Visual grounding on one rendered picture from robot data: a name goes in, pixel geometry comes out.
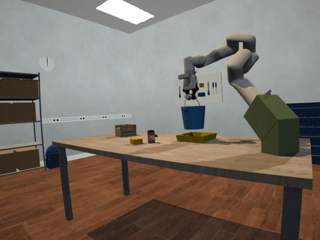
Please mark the small wooden crate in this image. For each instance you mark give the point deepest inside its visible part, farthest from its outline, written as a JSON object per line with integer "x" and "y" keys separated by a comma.
{"x": 125, "y": 130}

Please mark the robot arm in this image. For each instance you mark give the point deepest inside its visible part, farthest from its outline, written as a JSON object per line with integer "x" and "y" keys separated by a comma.
{"x": 242, "y": 61}

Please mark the small glass jar with black lid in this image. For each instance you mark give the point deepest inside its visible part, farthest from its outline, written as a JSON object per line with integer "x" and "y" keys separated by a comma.
{"x": 151, "y": 136}

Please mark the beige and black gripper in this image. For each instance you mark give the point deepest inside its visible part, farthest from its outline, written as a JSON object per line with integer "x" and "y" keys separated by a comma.
{"x": 190, "y": 84}

